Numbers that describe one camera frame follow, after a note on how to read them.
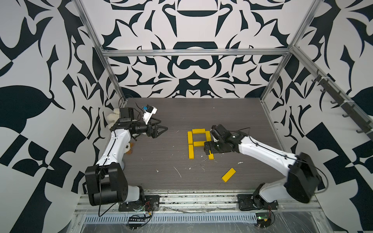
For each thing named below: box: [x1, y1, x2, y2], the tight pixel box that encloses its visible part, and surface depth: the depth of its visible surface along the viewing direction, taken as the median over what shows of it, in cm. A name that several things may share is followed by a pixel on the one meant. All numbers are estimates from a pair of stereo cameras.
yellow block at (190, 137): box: [187, 131, 193, 145], surface depth 100 cm
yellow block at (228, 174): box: [221, 167, 237, 183], surface depth 85 cm
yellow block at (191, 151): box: [188, 144, 195, 160], surface depth 92 cm
